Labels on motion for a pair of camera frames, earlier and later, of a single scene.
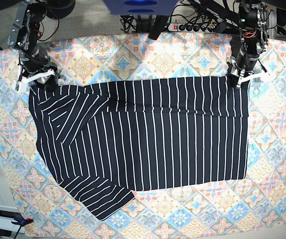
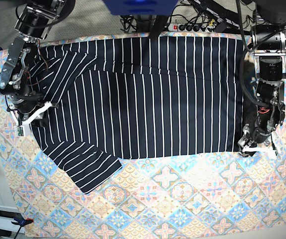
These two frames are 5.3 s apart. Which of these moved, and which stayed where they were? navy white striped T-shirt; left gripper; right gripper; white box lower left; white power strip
Moved: left gripper; right gripper; navy white striped T-shirt
Stayed: white box lower left; white power strip
